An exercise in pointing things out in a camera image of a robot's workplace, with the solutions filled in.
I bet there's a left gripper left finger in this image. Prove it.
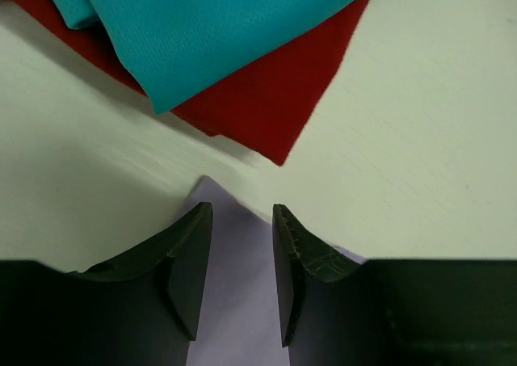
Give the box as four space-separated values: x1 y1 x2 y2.
1 203 212 365

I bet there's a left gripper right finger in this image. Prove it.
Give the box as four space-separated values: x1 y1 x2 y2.
272 204 516 365

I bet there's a lavender t-shirt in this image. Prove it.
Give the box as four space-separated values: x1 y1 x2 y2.
181 175 367 366

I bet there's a red t-shirt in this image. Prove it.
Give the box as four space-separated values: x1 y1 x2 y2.
11 0 369 166

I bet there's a teal t-shirt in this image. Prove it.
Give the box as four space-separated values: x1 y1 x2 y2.
53 0 355 114

